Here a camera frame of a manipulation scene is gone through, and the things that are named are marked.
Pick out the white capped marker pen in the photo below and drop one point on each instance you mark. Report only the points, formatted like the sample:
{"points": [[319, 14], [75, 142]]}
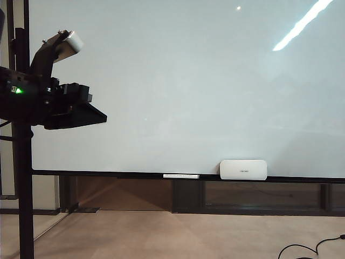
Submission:
{"points": [[181, 176]]}

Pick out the black marker tray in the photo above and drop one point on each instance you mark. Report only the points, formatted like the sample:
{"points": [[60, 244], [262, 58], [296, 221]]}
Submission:
{"points": [[208, 178]]}

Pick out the black left camera mount bracket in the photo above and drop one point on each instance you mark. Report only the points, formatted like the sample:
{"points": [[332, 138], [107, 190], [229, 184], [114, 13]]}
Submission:
{"points": [[43, 59]]}

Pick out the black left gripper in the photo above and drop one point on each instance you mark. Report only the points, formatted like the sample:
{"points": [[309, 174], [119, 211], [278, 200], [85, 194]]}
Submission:
{"points": [[67, 97]]}

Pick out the black whiteboard stand frame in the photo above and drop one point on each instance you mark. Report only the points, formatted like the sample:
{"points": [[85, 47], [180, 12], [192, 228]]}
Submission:
{"points": [[25, 175]]}

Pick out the black post with floor plate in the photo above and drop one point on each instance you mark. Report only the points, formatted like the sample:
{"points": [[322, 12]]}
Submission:
{"points": [[67, 191]]}

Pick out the thin black metal rail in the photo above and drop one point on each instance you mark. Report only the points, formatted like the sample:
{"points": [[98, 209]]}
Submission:
{"points": [[10, 48]]}

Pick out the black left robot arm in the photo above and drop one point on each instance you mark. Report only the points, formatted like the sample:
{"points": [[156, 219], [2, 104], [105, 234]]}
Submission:
{"points": [[16, 108]]}

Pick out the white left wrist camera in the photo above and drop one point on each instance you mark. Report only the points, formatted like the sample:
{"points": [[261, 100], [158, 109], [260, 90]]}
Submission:
{"points": [[71, 43]]}

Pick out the white glass whiteboard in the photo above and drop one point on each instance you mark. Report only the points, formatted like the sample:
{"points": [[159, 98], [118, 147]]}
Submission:
{"points": [[188, 81]]}

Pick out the white rectangular whiteboard eraser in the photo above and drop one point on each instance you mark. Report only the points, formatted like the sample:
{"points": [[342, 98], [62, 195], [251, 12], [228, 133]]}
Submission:
{"points": [[244, 170]]}

